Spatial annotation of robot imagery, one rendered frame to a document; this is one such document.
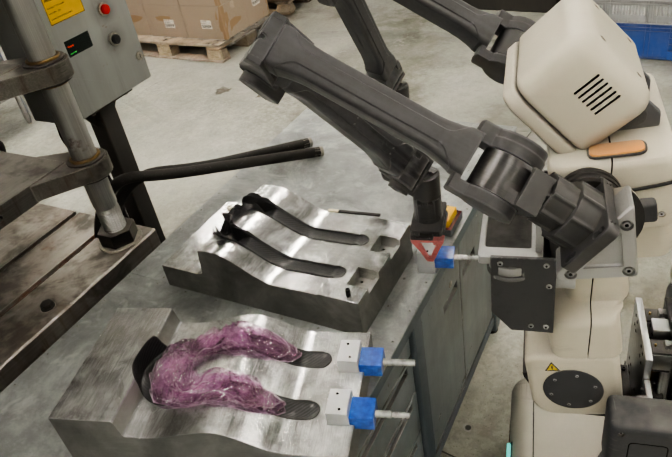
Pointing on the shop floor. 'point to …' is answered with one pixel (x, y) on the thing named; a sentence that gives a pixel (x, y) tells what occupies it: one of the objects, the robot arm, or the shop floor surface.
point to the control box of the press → (89, 52)
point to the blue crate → (650, 40)
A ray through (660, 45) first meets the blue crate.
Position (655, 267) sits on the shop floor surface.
